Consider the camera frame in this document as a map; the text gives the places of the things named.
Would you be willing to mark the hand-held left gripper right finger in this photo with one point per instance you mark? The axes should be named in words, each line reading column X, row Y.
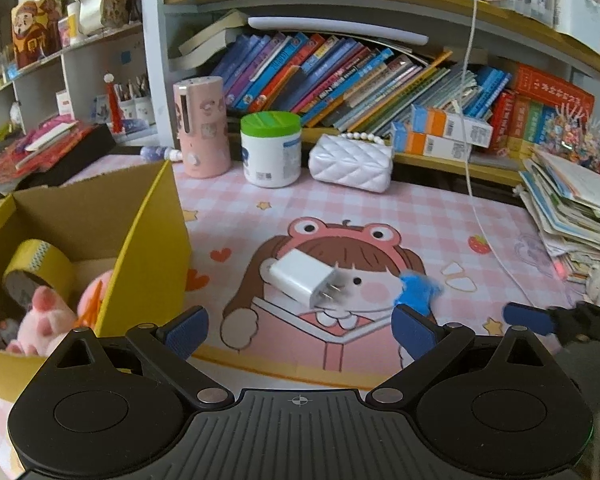
column 412, row 332

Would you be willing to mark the pink printed cylinder container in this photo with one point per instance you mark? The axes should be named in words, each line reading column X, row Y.
column 202, row 125

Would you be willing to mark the white vase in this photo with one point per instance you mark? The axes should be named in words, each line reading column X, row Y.
column 91, row 5

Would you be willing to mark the colourful beaded ornament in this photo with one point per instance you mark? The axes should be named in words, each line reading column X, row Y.
column 575, row 135

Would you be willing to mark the pile of red envelopes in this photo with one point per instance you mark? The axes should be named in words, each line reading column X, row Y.
column 40, row 145

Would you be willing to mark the yellow cardboard box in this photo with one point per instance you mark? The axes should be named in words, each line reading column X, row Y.
column 150, row 260

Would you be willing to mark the small blue fuzzy object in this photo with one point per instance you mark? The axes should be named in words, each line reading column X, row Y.
column 420, row 292

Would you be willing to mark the white desk organizer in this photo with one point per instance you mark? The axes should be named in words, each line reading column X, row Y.
column 577, row 15

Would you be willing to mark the row of colourful books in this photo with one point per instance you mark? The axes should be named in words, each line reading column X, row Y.
column 330, row 80

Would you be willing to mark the fortune god paper figure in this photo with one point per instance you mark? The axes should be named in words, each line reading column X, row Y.
column 35, row 30

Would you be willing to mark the small red white box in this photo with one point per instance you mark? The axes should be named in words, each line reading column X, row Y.
column 64, row 104

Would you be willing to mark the yellow tape roll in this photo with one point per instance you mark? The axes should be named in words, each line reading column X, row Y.
column 40, row 260

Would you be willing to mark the orange blue carton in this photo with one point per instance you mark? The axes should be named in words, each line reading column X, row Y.
column 425, row 144
column 445, row 122

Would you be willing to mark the leaning thick paperback books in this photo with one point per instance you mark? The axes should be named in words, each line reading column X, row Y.
column 205, row 40

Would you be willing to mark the stack of workbooks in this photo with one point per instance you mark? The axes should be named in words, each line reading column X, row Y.
column 570, row 210

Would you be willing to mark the white quilted purse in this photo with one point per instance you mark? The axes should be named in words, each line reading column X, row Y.
column 350, row 162

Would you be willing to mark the white pen cup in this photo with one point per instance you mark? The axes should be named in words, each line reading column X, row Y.
column 126, row 110
column 144, row 109

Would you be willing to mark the red dictionary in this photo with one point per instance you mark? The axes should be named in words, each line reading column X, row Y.
column 550, row 90

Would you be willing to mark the small orange plastic object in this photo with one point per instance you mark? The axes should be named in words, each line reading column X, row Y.
column 91, row 310

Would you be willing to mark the pink plush toy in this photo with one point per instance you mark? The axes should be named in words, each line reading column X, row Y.
column 47, row 316

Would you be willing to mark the white flat bar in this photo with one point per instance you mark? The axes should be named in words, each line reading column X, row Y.
column 330, row 30

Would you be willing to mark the black box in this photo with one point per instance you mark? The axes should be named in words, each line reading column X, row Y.
column 85, row 155

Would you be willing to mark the red white toy stick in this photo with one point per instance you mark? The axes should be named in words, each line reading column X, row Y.
column 114, row 105

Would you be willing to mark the white charger plug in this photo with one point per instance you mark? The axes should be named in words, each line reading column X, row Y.
column 300, row 275

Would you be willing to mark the white jar green lid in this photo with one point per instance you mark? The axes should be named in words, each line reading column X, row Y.
column 271, row 155

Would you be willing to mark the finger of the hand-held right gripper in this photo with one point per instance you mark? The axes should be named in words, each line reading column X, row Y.
column 527, row 317

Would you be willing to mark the pink plaid desk mat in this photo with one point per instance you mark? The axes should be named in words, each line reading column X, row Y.
column 380, row 210

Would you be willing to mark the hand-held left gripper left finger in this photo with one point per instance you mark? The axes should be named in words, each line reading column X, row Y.
column 190, row 332

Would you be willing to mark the white side shelf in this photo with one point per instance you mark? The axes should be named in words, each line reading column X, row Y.
column 80, row 65

